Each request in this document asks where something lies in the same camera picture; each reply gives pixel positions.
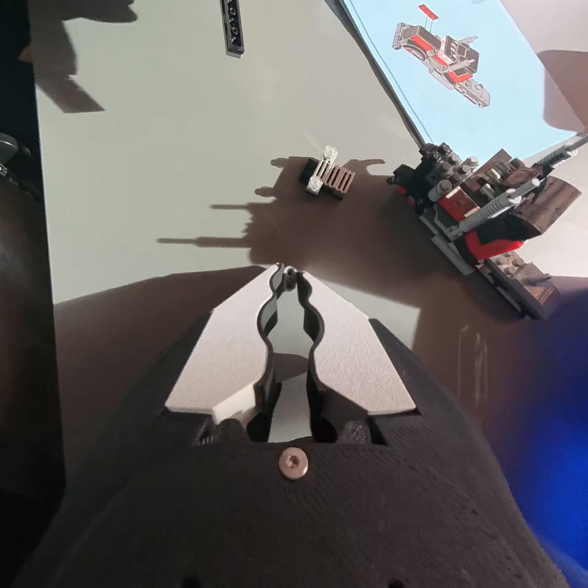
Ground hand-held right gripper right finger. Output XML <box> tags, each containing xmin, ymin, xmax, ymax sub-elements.
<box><xmin>295</xmin><ymin>270</ymin><xmax>420</xmax><ymax>432</ymax></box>

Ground blue instruction booklet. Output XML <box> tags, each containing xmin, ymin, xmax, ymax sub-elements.
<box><xmin>340</xmin><ymin>0</ymin><xmax>588</xmax><ymax>152</ymax></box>

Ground grey desk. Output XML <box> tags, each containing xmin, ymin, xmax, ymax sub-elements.
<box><xmin>34</xmin><ymin>0</ymin><xmax>588</xmax><ymax>506</ymax></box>

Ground blue plastic bin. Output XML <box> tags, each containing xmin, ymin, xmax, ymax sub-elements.
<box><xmin>478</xmin><ymin>280</ymin><xmax>588</xmax><ymax>588</ymax></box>

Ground long black toy plate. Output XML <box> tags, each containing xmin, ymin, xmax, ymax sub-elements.
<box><xmin>220</xmin><ymin>0</ymin><xmax>245</xmax><ymax>59</ymax></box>

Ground black red toy truck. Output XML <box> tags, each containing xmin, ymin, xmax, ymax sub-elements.
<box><xmin>387</xmin><ymin>131</ymin><xmax>588</xmax><ymax>321</ymax></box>

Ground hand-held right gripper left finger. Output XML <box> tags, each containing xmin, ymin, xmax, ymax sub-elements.
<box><xmin>164</xmin><ymin>263</ymin><xmax>285</xmax><ymax>425</ymax></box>

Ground small grey grille brick assembly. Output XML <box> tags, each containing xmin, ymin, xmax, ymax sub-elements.
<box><xmin>300</xmin><ymin>146</ymin><xmax>356</xmax><ymax>203</ymax></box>

